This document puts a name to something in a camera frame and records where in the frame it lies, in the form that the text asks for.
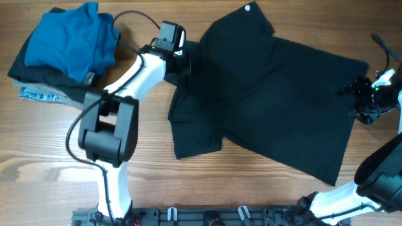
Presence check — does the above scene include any black t-shirt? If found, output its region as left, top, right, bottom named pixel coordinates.
left=168, top=2, right=368, bottom=185

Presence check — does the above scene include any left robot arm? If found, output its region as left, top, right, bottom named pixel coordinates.
left=79, top=45, right=191, bottom=225

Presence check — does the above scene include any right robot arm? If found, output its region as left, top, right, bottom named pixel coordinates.
left=292, top=69, right=401, bottom=225

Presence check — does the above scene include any blue folded shirt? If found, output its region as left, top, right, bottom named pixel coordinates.
left=24, top=2, right=120, bottom=83

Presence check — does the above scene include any grey folded garment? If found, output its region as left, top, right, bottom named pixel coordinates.
left=8, top=72, right=96, bottom=109

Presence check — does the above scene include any black folded garment in stack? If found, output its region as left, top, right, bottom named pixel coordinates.
left=8, top=3, right=120, bottom=103

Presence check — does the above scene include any light blue denim garment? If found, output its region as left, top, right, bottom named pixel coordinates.
left=19, top=87, right=66, bottom=104

